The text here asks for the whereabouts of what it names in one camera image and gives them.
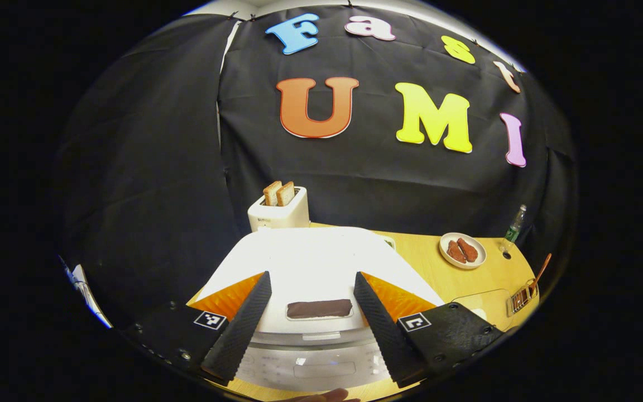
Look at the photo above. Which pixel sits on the toast slice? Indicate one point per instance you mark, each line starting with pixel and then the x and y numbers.
pixel 270 194
pixel 286 194

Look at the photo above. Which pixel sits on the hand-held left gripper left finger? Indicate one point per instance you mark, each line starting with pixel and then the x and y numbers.
pixel 240 329

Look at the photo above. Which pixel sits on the white rice cooker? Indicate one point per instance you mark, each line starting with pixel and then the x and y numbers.
pixel 310 262

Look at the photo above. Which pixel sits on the clear plastic box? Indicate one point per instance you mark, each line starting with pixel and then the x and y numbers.
pixel 489 301

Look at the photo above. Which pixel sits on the black backdrop cloth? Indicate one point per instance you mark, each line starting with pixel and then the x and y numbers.
pixel 159 167

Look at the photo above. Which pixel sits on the white and blue sheet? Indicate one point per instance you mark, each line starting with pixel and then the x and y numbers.
pixel 87 293

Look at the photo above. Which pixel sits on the white oval plate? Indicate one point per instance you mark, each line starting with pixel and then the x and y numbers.
pixel 464 266

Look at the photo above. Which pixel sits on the green label plastic bottle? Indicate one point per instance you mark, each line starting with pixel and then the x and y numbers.
pixel 516 226

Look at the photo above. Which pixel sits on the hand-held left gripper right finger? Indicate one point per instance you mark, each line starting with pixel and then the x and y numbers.
pixel 385 329

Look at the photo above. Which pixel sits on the brown wooden spoon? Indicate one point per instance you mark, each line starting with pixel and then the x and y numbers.
pixel 539 276

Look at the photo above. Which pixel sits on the brown meat piece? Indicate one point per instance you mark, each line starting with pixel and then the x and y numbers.
pixel 468 250
pixel 455 252

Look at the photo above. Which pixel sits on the white toaster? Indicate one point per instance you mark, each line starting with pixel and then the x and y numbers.
pixel 279 218

